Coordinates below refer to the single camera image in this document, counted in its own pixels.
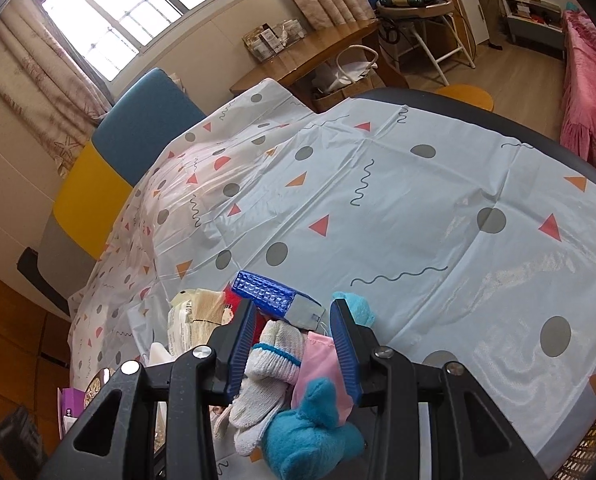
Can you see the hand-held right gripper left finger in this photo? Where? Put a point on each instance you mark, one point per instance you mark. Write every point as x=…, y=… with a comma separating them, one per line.
x=240, y=350

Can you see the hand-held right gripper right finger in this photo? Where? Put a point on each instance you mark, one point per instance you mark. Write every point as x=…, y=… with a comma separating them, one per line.
x=347, y=355

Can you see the pink cloth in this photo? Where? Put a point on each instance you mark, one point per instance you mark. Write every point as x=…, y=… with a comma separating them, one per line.
x=323, y=360

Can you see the white knitted socks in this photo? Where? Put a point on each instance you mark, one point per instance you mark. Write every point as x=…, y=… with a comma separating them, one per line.
x=273, y=365

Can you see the red plush sock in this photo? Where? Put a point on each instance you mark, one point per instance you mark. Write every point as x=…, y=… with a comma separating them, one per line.
x=229, y=304

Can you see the beige mesh cloth roll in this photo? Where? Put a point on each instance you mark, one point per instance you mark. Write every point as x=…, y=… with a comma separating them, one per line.
x=198, y=312

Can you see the blue tissue pack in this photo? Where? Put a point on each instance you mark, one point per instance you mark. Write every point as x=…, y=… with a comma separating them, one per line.
x=263, y=292

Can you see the teal plush sock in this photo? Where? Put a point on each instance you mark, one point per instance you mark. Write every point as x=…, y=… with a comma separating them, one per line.
x=308, y=435

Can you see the gold ornate box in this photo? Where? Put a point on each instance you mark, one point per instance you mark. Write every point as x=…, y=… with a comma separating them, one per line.
x=98, y=384

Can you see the light blue plush toy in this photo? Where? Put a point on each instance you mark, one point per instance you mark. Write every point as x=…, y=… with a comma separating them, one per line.
x=360, y=310

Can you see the patterned plastic tablecloth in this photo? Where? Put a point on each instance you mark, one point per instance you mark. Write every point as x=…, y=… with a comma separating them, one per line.
x=402, y=210

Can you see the purple box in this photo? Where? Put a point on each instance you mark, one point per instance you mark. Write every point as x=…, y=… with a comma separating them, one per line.
x=70, y=407

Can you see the dark box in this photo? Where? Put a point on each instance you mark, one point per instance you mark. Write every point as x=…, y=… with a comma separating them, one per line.
x=20, y=437

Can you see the blue yellow grey sofa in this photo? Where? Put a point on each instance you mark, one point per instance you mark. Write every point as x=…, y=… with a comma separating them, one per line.
x=143, y=115

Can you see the white tote bag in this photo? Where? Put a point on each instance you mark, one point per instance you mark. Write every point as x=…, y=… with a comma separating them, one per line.
x=350, y=72

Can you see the round wooden stool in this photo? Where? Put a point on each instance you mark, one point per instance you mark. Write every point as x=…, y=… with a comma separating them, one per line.
x=465, y=96

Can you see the curved wooden desk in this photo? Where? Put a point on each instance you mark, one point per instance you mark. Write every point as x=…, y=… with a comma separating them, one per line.
x=308, y=52

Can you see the clear desk organizer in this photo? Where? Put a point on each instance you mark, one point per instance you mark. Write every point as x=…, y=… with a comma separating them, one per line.
x=273, y=40

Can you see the beige starfish print curtain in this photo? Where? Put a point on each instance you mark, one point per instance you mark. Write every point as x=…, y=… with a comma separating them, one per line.
x=43, y=90

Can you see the pink ruffled bedspread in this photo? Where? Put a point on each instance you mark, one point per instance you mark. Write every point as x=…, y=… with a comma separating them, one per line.
x=590, y=90

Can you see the barred window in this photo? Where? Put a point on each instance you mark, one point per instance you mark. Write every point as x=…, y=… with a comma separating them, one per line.
x=128, y=5

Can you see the white cabinet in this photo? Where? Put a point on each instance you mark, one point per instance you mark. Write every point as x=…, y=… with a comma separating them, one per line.
x=470, y=5

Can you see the white open shelf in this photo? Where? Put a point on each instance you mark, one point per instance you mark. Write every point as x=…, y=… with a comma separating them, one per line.
x=530, y=10

